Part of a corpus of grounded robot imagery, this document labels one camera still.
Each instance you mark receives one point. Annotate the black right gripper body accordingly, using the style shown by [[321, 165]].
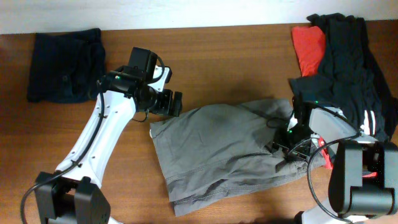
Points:
[[293, 140]]

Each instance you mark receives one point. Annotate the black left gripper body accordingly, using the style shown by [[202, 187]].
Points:
[[158, 101]]

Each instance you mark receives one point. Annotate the grey cargo shorts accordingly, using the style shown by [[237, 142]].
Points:
[[221, 151]]

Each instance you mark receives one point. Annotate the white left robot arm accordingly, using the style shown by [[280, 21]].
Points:
[[72, 194]]

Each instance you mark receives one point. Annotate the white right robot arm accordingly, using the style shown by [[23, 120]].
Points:
[[363, 181]]

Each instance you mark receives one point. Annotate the black garment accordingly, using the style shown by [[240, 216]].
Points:
[[349, 77]]

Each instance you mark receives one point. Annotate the red garment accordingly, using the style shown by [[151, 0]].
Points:
[[310, 45]]

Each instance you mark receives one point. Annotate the dark navy folded garment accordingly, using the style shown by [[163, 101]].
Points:
[[65, 68]]

